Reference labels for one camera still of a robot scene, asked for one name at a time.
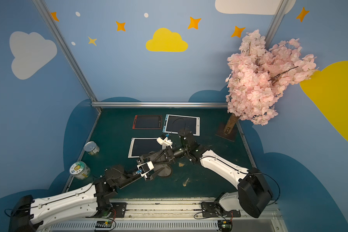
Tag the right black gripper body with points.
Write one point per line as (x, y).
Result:
(187, 142)

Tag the white frame drawing tablet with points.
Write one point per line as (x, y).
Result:
(142, 146)

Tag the white blue drawing tablet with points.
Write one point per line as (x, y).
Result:
(174, 123)

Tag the red frame drawing tablet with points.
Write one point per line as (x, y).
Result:
(147, 122)

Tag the blue wiping cloth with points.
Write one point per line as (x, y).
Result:
(166, 172)

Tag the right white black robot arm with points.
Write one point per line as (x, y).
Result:
(253, 194)

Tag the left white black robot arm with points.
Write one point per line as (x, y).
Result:
(91, 200)

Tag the dark square tree base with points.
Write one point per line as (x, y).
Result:
(226, 132)

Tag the silver tin can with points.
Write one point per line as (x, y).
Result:
(91, 148)

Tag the left small circuit board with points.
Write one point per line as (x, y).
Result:
(103, 226)

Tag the small circuit board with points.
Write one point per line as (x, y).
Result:
(224, 226)
(103, 226)

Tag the right small circuit board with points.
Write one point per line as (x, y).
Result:
(224, 226)

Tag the pink cherry blossom tree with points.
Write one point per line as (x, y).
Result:
(259, 76)

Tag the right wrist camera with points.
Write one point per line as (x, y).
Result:
(165, 142)

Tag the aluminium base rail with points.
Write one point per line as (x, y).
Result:
(162, 208)

